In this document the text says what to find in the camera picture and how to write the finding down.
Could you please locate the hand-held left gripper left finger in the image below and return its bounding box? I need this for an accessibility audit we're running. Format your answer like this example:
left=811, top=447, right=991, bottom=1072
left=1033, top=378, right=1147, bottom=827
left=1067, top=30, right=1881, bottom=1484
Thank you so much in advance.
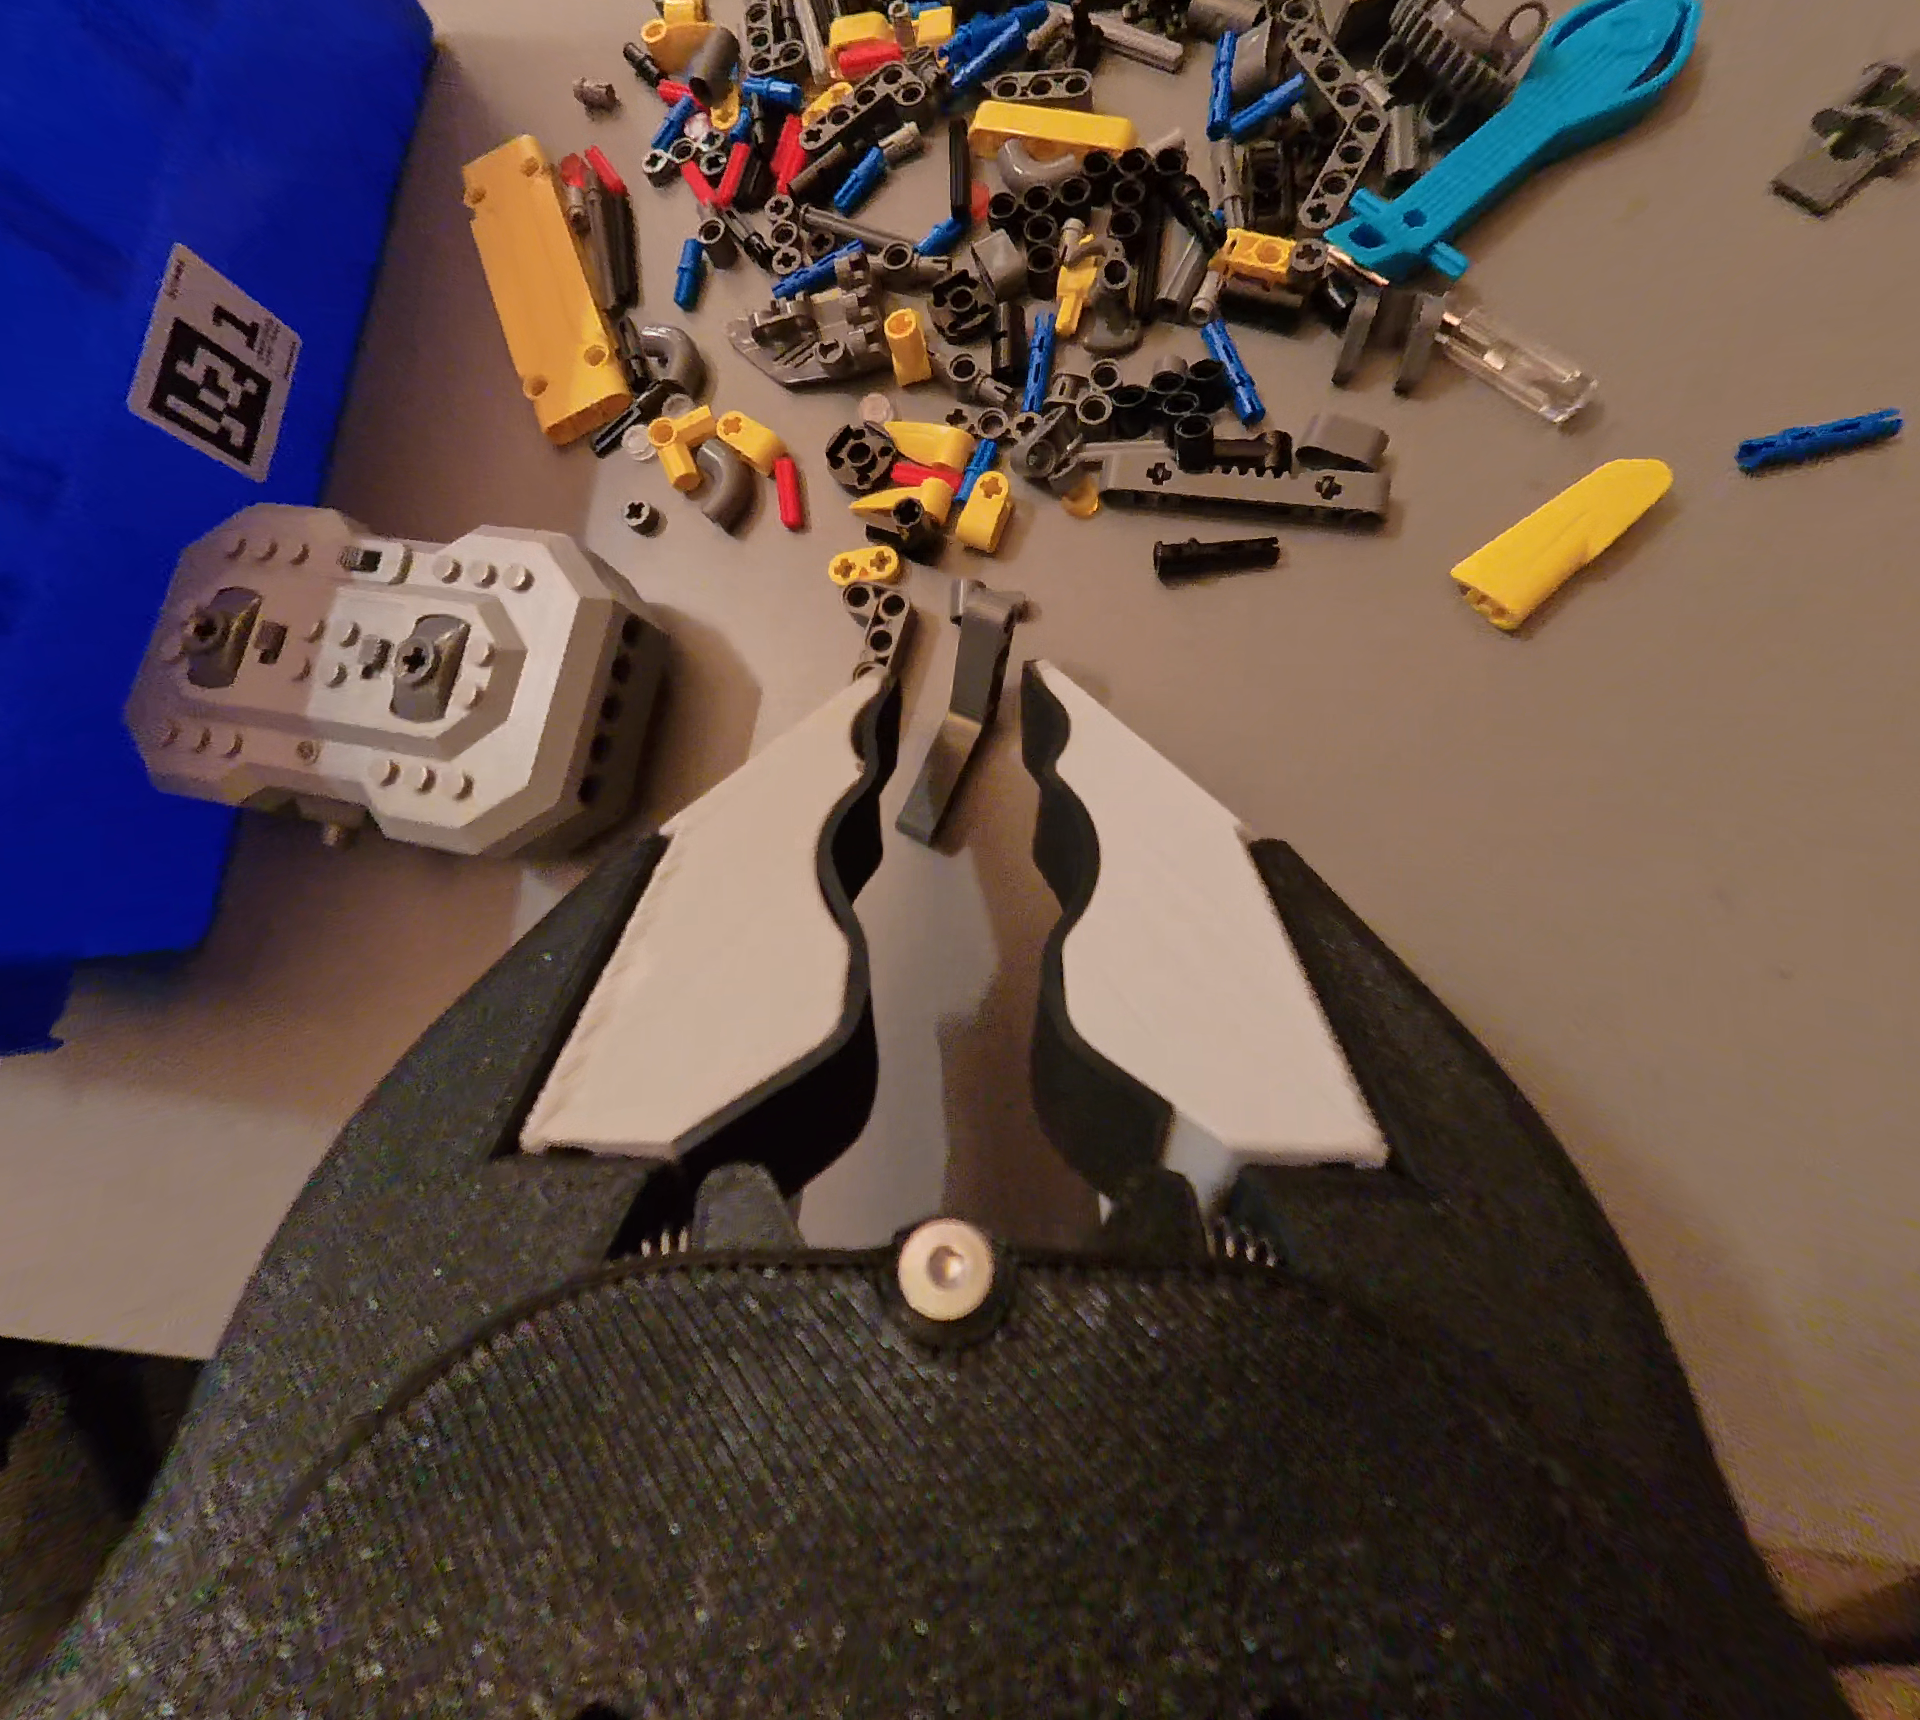
left=516, top=670, right=902, bottom=1169

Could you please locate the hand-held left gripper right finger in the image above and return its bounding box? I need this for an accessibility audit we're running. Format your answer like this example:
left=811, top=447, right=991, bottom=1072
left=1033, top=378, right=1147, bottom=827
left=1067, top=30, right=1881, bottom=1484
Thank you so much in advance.
left=1015, top=657, right=1392, bottom=1224

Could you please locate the small grey curved panel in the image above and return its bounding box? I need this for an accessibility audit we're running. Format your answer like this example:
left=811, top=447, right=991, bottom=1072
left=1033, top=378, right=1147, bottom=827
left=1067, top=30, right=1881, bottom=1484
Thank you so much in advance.
left=893, top=577, right=1032, bottom=847

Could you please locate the grey battery box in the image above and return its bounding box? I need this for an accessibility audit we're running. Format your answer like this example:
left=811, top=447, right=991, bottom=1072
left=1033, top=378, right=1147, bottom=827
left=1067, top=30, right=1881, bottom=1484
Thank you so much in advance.
left=122, top=504, right=671, bottom=859

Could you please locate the black pin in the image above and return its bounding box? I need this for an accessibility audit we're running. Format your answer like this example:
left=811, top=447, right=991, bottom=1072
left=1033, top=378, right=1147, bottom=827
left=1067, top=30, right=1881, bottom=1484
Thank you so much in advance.
left=1151, top=531, right=1286, bottom=586

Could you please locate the yellow pointed panel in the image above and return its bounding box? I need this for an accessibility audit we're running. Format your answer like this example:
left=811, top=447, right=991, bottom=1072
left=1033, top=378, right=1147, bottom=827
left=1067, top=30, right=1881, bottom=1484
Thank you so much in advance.
left=1448, top=457, right=1675, bottom=632

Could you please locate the clear plastic piece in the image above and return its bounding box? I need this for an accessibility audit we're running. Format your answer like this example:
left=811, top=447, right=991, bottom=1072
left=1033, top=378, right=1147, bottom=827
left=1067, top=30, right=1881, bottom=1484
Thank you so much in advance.
left=1431, top=305, right=1595, bottom=423

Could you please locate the yellow long panel brick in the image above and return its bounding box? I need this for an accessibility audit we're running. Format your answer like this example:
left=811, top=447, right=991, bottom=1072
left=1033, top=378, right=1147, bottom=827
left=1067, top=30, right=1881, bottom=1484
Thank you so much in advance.
left=459, top=136, right=635, bottom=447

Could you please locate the pile of small bricks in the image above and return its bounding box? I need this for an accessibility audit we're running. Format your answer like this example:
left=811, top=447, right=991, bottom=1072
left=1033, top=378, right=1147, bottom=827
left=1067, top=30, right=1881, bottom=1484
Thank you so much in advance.
left=573, top=0, right=1553, bottom=689

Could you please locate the blue pin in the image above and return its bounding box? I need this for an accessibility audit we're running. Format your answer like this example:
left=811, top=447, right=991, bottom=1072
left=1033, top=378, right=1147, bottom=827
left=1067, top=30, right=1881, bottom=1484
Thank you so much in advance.
left=1733, top=405, right=1905, bottom=473

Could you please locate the teal brick separator tool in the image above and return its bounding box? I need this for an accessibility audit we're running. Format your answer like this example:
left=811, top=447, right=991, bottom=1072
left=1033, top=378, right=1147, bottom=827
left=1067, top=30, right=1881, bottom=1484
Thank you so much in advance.
left=1324, top=0, right=1706, bottom=286

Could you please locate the blue storage bin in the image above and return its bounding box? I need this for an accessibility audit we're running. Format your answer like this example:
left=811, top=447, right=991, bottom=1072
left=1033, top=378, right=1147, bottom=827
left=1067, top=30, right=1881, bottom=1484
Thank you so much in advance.
left=0, top=0, right=438, bottom=1057

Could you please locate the dark grey bracket piece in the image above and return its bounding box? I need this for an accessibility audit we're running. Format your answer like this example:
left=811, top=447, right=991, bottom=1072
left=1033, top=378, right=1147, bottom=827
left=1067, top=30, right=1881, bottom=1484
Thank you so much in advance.
left=1769, top=57, right=1920, bottom=218

